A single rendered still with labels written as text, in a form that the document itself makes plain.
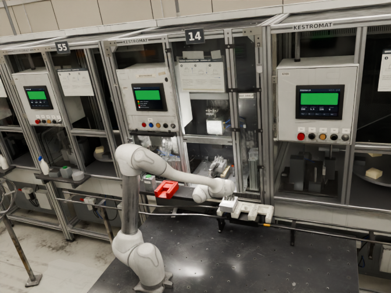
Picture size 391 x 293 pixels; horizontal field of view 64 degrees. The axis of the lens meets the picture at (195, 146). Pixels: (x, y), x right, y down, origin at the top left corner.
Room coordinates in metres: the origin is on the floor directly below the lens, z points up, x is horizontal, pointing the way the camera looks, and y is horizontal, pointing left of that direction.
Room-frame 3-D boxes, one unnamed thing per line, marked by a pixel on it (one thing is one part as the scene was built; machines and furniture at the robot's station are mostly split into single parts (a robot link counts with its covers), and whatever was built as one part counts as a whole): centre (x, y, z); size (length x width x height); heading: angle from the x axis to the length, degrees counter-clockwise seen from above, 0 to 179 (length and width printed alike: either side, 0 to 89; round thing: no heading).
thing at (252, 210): (1.74, -0.28, 0.84); 0.36 x 0.14 x 0.10; 65
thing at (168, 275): (1.40, 0.34, 0.71); 0.22 x 0.18 x 0.06; 65
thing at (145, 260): (1.41, 0.37, 0.85); 0.18 x 0.16 x 0.22; 45
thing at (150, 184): (2.11, 0.38, 0.97); 0.08 x 0.08 x 0.12; 65
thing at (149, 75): (2.27, 0.24, 1.60); 0.42 x 0.29 x 0.46; 65
